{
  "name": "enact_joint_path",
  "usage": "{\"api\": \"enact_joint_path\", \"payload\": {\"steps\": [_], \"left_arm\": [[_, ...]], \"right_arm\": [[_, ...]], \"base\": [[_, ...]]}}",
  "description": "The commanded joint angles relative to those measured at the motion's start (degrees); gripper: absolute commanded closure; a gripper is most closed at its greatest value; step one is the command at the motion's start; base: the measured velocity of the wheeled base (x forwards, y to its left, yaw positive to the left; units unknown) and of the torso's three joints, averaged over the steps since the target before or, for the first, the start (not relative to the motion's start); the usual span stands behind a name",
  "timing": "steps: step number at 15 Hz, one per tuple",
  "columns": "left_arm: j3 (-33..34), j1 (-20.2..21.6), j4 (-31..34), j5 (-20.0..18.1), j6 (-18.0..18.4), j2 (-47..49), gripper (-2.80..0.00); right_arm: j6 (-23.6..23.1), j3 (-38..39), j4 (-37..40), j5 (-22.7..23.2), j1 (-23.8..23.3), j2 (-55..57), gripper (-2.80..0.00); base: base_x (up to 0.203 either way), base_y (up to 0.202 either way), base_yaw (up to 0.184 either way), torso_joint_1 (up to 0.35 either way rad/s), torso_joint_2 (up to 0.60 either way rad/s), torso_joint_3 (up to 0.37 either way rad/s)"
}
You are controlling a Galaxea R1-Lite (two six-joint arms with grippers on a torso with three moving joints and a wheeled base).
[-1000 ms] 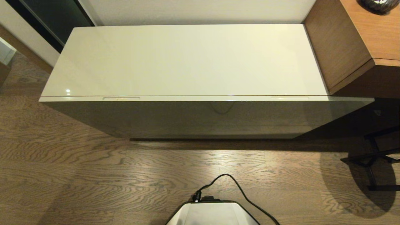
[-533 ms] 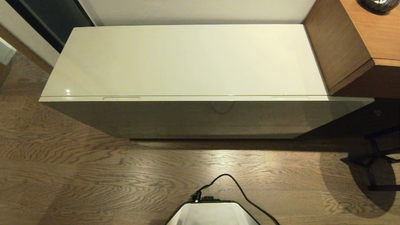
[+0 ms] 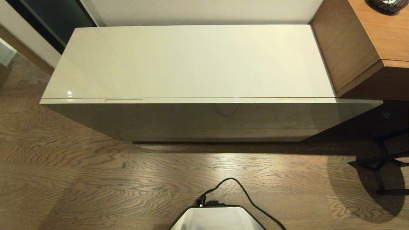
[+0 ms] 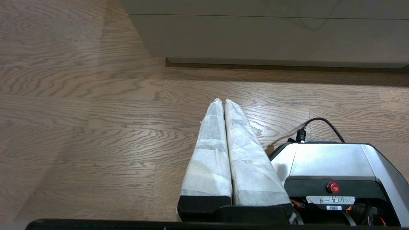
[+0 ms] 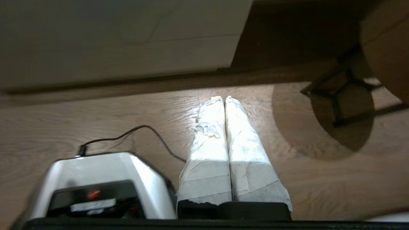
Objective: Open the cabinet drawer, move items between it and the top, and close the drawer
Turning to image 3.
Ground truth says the pale grey panel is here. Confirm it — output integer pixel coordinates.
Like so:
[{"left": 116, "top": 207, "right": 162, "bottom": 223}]
[{"left": 0, "top": 39, "right": 17, "bottom": 66}]

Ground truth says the glossy grey cabinet top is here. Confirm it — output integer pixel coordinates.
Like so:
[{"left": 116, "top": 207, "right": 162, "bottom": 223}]
[{"left": 42, "top": 25, "right": 337, "bottom": 100}]

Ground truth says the dark glass vase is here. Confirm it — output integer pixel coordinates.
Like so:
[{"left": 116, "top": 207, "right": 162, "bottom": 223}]
[{"left": 367, "top": 0, "right": 409, "bottom": 16}]

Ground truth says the brown wooden desk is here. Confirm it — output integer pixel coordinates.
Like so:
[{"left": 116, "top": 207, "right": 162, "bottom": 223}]
[{"left": 310, "top": 0, "right": 409, "bottom": 102}]

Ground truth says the white cabinet drawer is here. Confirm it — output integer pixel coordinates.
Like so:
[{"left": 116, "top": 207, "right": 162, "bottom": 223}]
[{"left": 39, "top": 97, "right": 384, "bottom": 142}]

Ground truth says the dark glass door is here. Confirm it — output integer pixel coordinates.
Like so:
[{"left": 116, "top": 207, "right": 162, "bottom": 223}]
[{"left": 5, "top": 0, "right": 97, "bottom": 54}]

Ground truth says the black base cable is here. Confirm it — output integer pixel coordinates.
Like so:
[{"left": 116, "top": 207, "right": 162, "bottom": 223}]
[{"left": 197, "top": 177, "right": 286, "bottom": 230}]

